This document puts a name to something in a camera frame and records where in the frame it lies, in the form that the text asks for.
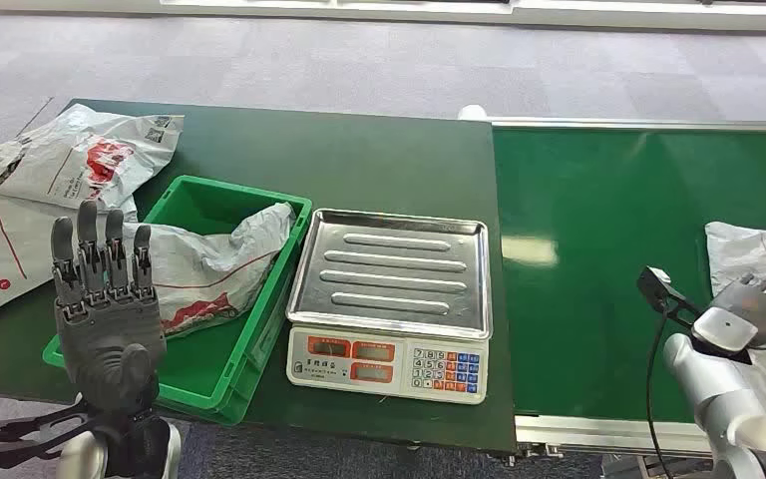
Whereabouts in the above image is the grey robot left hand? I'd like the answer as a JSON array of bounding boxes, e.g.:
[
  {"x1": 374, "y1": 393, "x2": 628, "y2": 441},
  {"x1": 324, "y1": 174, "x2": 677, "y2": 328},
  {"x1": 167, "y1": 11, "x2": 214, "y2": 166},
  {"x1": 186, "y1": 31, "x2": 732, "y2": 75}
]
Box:
[{"x1": 50, "y1": 200, "x2": 168, "y2": 423}]

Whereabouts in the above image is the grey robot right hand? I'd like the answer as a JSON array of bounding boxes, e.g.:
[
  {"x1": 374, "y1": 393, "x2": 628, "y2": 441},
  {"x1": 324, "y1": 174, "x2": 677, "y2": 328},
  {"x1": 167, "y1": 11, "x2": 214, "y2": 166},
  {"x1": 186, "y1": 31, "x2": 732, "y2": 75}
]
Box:
[{"x1": 709, "y1": 272, "x2": 766, "y2": 349}]

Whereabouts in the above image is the grey red-print mailer package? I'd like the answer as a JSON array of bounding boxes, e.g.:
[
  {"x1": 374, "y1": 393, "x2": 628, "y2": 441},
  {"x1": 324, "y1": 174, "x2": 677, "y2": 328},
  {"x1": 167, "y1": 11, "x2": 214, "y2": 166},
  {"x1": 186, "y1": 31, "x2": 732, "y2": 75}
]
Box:
[{"x1": 704, "y1": 221, "x2": 766, "y2": 391}]

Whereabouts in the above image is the green conveyor belt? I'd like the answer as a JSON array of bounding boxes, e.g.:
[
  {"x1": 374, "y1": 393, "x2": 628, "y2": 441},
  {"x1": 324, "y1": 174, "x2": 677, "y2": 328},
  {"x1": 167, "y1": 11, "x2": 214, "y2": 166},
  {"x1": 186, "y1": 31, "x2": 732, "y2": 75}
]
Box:
[{"x1": 488, "y1": 117, "x2": 766, "y2": 461}]

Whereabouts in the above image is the green plastic bin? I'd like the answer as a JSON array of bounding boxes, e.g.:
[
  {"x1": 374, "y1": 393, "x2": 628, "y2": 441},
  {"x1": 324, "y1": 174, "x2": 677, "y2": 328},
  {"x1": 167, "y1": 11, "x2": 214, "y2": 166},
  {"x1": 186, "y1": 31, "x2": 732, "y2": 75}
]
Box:
[{"x1": 42, "y1": 174, "x2": 313, "y2": 426}]

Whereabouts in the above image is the crumpled grey mailer bag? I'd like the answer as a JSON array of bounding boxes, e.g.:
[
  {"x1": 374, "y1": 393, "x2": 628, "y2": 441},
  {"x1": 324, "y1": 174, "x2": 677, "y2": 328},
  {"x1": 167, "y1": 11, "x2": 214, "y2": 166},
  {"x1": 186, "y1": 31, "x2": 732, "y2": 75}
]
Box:
[{"x1": 122, "y1": 202, "x2": 296, "y2": 339}]

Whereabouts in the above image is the large flat white mailer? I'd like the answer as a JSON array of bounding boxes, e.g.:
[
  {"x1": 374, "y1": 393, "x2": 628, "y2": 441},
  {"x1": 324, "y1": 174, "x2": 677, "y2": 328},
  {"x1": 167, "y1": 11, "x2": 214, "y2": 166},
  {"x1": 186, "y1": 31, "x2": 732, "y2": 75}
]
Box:
[{"x1": 0, "y1": 190, "x2": 140, "y2": 326}]

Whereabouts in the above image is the flat mailer with QR codes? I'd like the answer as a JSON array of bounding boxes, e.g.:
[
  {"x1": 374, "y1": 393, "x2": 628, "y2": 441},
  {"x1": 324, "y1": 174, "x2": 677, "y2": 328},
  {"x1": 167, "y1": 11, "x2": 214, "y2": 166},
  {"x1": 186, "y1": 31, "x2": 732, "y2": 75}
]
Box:
[{"x1": 0, "y1": 103, "x2": 185, "y2": 213}]

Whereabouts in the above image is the white electronic weighing scale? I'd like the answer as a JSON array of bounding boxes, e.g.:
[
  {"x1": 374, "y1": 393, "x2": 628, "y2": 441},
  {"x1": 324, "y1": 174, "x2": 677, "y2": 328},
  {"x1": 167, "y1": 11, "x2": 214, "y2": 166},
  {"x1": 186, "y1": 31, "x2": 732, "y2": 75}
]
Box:
[{"x1": 284, "y1": 208, "x2": 494, "y2": 406}]

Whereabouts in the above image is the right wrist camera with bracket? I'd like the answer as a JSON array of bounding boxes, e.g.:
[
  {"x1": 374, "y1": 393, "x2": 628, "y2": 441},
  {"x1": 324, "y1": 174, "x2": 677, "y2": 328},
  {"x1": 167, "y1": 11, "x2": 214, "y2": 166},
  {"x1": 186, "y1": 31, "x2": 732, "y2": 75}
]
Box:
[{"x1": 636, "y1": 265, "x2": 703, "y2": 330}]

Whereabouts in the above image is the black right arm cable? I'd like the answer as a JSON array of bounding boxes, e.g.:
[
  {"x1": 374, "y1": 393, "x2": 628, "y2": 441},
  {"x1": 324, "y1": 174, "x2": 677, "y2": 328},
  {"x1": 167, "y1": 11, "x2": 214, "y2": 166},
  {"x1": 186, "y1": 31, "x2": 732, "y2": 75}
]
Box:
[{"x1": 644, "y1": 306, "x2": 677, "y2": 479}]

